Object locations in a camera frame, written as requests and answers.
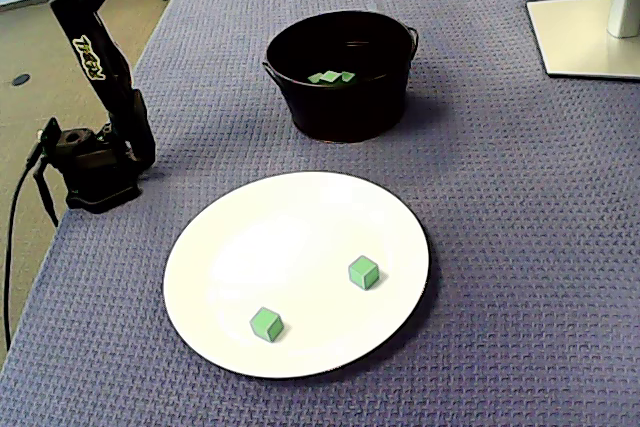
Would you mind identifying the black metal bucket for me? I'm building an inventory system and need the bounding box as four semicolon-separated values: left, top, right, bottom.
261;9;420;144

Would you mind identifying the white monitor stand pole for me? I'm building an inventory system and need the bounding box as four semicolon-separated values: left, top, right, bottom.
606;0;640;40

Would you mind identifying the black cable to robot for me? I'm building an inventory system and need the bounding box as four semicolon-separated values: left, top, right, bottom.
2;144;46;353

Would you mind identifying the white round plate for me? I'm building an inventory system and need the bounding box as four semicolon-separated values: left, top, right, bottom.
162;170;432;381

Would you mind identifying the blue waffle table cloth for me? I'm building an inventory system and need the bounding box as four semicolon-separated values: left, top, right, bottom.
0;0;640;427

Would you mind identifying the white monitor stand base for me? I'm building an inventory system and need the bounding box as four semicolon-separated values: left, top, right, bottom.
525;0;640;81

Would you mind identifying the thin black strap cable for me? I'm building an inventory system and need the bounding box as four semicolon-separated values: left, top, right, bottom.
32;166;60;227

